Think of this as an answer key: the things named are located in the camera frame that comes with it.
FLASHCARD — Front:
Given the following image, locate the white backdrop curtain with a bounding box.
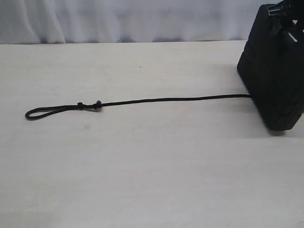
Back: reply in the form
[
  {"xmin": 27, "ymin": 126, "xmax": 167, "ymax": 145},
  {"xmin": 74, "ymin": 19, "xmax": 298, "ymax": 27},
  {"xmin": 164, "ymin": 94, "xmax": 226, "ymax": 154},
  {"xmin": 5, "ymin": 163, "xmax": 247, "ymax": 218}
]
[{"xmin": 0, "ymin": 0, "xmax": 304, "ymax": 45}]

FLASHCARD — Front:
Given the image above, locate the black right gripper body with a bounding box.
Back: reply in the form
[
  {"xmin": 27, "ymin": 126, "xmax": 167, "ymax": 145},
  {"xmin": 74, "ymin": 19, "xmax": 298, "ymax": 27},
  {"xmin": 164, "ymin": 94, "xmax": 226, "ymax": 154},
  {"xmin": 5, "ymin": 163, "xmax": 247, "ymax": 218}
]
[{"xmin": 267, "ymin": 0, "xmax": 304, "ymax": 33}]

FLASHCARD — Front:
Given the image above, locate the black braided rope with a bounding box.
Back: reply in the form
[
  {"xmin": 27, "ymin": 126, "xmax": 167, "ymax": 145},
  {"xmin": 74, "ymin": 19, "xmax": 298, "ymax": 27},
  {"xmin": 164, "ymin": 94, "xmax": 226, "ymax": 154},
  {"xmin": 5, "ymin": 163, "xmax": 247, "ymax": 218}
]
[{"xmin": 25, "ymin": 94, "xmax": 253, "ymax": 121}]

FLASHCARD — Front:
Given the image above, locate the black plastic carry case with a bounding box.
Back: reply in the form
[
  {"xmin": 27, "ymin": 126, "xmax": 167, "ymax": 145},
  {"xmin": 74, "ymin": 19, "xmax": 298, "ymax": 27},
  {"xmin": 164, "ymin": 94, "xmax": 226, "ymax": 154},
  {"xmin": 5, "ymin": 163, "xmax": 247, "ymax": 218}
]
[{"xmin": 237, "ymin": 4, "xmax": 304, "ymax": 132}]

